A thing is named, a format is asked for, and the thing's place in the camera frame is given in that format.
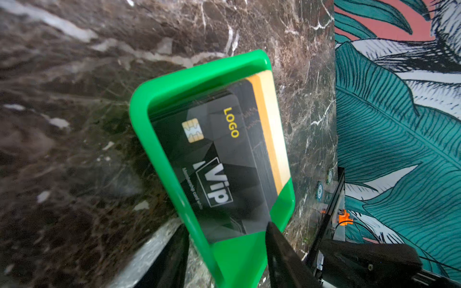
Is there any black VIP credit card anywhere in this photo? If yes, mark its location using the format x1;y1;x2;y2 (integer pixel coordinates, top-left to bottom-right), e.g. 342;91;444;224
151;80;277;243

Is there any round sticker marker near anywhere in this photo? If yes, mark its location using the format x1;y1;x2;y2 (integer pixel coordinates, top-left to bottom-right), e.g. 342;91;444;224
315;181;324;202

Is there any green plastic card tray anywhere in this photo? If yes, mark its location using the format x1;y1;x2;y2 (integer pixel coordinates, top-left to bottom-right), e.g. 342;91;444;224
129;50;295;288

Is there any gold credit card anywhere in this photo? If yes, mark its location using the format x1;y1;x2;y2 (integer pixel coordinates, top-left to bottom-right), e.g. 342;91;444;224
246;70;291;194

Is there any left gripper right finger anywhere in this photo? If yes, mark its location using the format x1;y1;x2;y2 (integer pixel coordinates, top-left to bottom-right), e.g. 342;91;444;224
265;222;321;288

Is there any round sticker marker far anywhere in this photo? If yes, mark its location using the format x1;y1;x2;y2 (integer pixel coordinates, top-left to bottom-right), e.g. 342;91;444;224
326;169;334;185

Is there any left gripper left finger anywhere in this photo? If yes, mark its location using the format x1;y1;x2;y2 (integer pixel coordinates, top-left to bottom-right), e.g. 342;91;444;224
134;224;190;288

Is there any round sticker marker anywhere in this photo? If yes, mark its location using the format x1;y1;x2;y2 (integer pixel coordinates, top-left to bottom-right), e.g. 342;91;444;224
315;181;324;202
326;169;334;185

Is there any black front mounting rail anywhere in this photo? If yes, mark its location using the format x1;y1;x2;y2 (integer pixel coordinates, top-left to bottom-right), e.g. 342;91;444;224
304;167;345;270

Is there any orange connector clip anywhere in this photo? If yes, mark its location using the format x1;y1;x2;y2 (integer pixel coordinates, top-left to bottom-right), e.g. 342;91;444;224
337;210;354;226

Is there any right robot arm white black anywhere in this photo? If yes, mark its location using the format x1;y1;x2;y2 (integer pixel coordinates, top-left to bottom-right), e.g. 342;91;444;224
313;240;461;288

